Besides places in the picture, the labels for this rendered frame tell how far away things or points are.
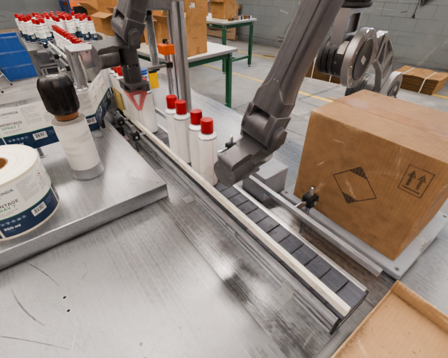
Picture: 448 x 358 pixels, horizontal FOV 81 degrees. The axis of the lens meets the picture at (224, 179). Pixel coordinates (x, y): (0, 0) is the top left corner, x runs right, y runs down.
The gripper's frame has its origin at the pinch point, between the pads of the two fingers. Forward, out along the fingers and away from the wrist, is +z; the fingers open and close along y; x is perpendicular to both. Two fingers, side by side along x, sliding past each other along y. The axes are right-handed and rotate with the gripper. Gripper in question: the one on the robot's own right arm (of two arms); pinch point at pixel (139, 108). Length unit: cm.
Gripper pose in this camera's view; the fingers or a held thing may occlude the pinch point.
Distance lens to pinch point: 97.4
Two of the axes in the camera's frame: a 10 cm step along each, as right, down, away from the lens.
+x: 7.9, -3.8, 4.7
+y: 6.1, 4.8, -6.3
